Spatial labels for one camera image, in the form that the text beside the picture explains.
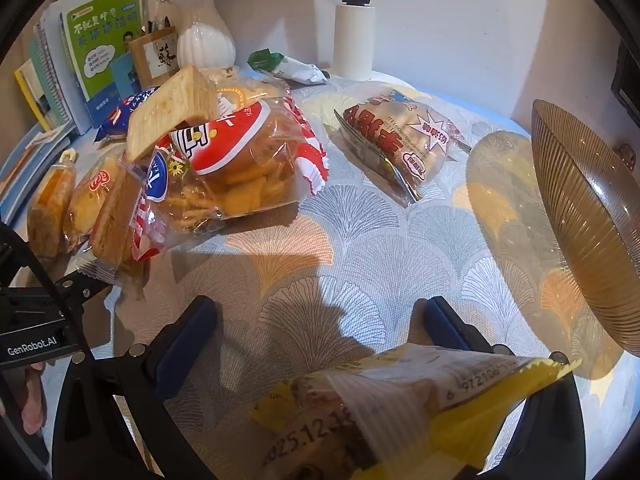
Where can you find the small reddish brown object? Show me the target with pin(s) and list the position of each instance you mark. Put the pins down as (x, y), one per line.
(625, 154)

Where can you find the green white snack packet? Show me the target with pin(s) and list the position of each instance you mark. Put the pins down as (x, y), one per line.
(292, 67)

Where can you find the person's left hand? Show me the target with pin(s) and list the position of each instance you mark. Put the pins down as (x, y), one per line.
(32, 400)

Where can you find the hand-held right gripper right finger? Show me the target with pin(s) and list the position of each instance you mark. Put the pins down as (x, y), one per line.
(445, 325)

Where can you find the spiral bound book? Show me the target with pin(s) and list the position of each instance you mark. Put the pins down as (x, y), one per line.
(52, 70)

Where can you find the brown paper pen holder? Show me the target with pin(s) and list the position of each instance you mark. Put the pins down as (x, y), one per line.
(155, 57)

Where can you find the red white striped snack bag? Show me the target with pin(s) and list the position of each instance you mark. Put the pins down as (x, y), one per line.
(250, 160)

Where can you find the yellow snack packet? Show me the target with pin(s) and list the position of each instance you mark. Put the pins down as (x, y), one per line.
(400, 400)

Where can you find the white ribbed vase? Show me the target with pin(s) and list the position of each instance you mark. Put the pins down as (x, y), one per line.
(205, 40)

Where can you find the orange cake packet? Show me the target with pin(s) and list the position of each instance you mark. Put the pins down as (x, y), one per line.
(47, 210)

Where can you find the egg bread packet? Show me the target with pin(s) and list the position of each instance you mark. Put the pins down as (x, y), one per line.
(87, 200)

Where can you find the bread packets at left edge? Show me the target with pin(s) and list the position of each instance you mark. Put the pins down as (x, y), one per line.
(37, 270)

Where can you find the white desk lamp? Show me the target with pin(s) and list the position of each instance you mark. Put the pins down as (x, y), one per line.
(352, 40)

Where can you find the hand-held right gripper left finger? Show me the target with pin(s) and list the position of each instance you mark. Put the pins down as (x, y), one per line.
(185, 340)

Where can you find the red label cracker packet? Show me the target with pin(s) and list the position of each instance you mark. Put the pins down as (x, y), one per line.
(400, 140)

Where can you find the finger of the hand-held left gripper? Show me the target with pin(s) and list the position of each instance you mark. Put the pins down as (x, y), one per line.
(82, 291)

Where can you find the blue snack packet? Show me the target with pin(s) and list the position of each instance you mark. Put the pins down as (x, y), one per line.
(117, 117)

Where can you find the round woven plate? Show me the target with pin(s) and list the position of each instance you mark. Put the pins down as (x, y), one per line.
(590, 220)

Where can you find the light blue book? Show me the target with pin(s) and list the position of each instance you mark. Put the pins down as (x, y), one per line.
(25, 170)

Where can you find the dark wall panel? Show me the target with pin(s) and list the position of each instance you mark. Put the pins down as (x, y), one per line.
(627, 85)

